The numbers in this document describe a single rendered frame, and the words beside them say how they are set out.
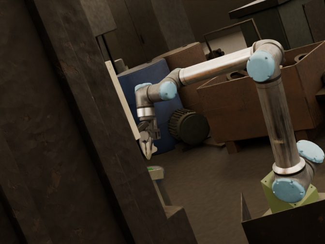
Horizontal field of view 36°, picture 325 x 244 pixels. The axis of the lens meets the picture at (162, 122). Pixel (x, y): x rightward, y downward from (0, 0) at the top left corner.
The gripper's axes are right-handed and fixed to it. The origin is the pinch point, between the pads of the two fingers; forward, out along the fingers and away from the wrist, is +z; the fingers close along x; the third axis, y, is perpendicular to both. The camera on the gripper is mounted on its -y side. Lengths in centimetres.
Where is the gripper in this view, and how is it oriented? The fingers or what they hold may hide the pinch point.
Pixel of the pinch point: (147, 157)
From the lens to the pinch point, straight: 252.8
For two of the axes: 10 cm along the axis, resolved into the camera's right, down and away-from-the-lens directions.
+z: 1.1, 9.9, -0.4
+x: -6.8, 1.0, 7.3
